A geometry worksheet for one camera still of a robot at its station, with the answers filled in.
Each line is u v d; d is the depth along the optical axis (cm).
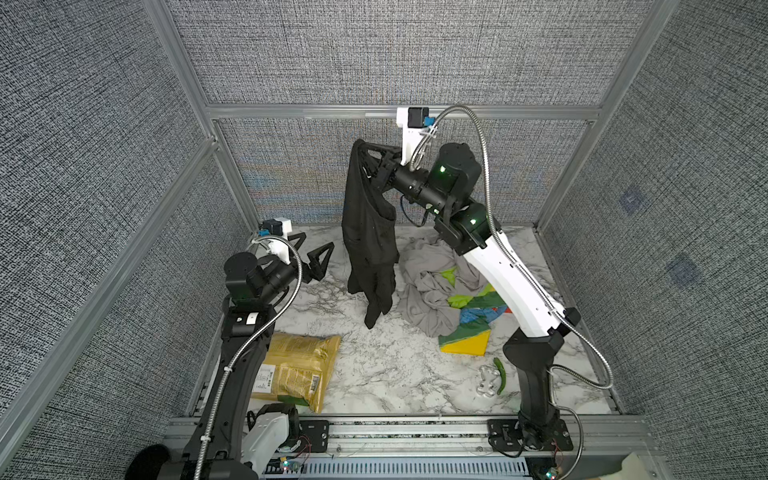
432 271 97
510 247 49
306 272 62
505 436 72
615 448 74
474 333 88
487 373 84
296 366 78
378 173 50
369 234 65
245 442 52
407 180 50
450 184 45
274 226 56
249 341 48
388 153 51
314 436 73
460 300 95
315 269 61
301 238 70
